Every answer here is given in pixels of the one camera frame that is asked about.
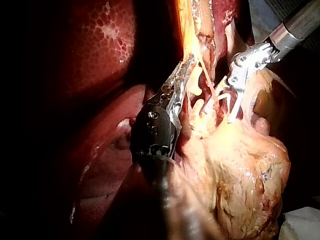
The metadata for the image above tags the right arm instrument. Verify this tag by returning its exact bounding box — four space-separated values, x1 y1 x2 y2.
227 22 300 91

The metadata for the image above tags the right arm instrument jaw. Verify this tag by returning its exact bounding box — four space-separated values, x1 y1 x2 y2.
227 88 245 124
214 75 233 93

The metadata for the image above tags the left arm instrument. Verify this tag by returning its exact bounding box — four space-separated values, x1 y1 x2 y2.
129 84 183 162

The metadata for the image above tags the left arm instrument jaw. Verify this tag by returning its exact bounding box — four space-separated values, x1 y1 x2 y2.
171 61 197 101
160 54 194 95

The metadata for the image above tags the white clip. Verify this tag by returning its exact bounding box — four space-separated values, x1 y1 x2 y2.
216 91 236 103

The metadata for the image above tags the gallbladder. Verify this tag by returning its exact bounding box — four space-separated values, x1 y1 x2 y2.
174 0 218 76

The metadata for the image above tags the thin tube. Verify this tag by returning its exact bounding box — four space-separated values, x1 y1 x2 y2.
199 62 217 100

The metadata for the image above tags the pale fatty tissue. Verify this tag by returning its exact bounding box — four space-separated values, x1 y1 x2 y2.
174 67 293 240

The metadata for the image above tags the dark red liver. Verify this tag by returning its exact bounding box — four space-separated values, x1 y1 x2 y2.
37 0 251 226

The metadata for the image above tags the white cloth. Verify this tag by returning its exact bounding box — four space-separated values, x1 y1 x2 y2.
278 207 320 240

